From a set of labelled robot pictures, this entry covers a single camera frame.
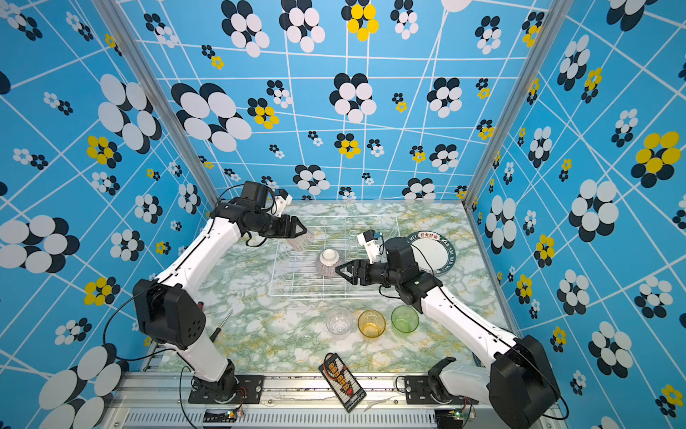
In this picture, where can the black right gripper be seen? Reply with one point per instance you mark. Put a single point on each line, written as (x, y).
(359, 267)

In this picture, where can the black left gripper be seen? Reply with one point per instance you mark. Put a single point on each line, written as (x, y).
(288, 231)

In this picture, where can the pink transparent plastic cup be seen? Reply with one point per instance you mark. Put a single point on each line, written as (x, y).
(301, 243)

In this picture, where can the clear transparent cup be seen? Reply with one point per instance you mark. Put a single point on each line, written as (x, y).
(339, 321)

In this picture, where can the yellow transparent cup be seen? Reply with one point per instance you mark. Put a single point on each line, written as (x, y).
(372, 324)

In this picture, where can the green transparent cup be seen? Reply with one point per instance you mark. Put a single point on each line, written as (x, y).
(405, 319)

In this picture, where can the large plain white plate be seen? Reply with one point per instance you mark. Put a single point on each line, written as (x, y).
(434, 253)

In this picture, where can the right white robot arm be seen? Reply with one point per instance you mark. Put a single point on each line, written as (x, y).
(514, 378)

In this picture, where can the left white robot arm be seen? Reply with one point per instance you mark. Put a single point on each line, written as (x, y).
(166, 306)

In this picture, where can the small green circuit board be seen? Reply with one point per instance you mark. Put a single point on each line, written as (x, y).
(215, 416)

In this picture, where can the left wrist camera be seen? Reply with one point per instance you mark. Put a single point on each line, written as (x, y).
(282, 200)

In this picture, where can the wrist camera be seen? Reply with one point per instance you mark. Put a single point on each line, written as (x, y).
(370, 240)
(282, 200)

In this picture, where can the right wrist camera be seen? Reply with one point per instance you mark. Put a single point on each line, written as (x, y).
(370, 240)

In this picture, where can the white wire dish rack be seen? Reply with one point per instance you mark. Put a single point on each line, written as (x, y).
(296, 275)

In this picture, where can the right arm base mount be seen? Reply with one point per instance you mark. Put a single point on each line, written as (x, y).
(418, 391)

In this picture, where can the aluminium front rail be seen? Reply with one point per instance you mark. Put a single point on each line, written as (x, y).
(289, 400)

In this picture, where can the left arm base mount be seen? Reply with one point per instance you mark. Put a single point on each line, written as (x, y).
(239, 389)

